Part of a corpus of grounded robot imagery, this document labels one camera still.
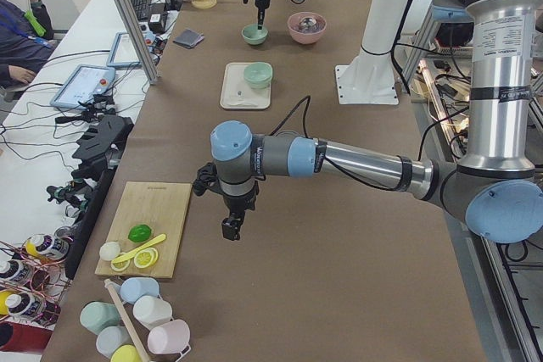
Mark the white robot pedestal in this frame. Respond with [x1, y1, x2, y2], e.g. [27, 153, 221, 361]
[336, 0, 409, 105]

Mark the beige plastic tray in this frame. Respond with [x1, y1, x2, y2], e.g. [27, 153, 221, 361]
[220, 62, 271, 110]

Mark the white garlic toy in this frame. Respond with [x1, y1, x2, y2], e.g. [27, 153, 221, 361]
[99, 241, 121, 262]

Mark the green lime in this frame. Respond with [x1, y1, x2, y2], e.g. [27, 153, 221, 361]
[127, 224, 153, 242]

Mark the grey folded cloth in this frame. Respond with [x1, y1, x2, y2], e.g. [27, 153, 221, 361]
[173, 29, 204, 49]

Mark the person in dark jacket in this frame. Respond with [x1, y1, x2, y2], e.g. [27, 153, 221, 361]
[1, 0, 53, 87]

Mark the blue plastic cup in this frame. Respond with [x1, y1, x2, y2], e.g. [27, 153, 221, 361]
[120, 277, 160, 304]

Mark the teach pendant tablet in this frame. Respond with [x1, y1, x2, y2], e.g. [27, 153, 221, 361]
[106, 32, 141, 70]
[49, 64, 116, 109]

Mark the white plastic cup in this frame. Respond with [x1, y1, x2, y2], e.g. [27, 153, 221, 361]
[132, 295, 173, 330]

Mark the yellow plastic knife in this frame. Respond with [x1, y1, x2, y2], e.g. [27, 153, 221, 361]
[112, 233, 167, 264]

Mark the wooden cutting board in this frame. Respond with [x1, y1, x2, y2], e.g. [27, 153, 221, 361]
[95, 181, 192, 279]

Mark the yellow plastic cup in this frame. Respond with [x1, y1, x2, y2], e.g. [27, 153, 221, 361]
[110, 344, 142, 362]

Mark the lemon slice toy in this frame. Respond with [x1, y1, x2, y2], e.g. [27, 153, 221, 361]
[133, 247, 159, 270]

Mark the pink bowl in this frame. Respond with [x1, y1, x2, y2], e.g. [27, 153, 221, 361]
[287, 12, 327, 45]

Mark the metal spoon in bowl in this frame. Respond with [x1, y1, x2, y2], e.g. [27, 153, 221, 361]
[297, 16, 319, 33]

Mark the aluminium frame post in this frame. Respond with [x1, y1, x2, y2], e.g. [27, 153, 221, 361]
[114, 0, 159, 85]

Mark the green bowl from tray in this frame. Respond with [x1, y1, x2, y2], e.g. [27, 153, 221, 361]
[244, 64, 273, 89]

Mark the green plastic cup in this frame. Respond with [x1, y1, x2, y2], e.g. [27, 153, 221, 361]
[80, 301, 120, 335]

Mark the near teach pendant tablet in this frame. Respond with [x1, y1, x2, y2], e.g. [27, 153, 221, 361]
[49, 64, 116, 109]

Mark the grey plastic cup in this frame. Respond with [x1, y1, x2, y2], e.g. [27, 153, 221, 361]
[95, 326, 130, 359]

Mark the pink plastic cup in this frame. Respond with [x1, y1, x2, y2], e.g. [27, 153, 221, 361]
[148, 320, 191, 355]

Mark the far teach pendant tablet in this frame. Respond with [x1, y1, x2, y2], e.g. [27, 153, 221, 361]
[106, 32, 141, 70]

